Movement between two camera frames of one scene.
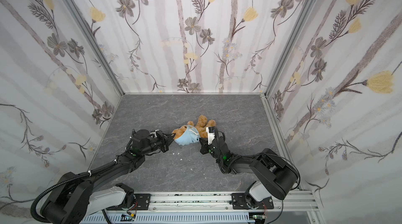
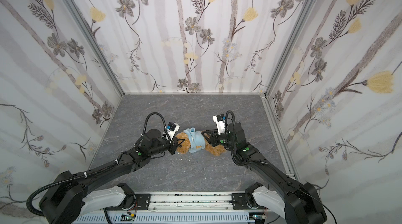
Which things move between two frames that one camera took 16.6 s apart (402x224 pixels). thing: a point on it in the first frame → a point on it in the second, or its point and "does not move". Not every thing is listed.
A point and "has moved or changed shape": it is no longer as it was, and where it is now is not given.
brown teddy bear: [202, 124] → [184, 147]
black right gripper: [205, 144] → [214, 137]
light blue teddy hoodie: [190, 135] has moved or changed shape
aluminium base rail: [303, 202] does not move
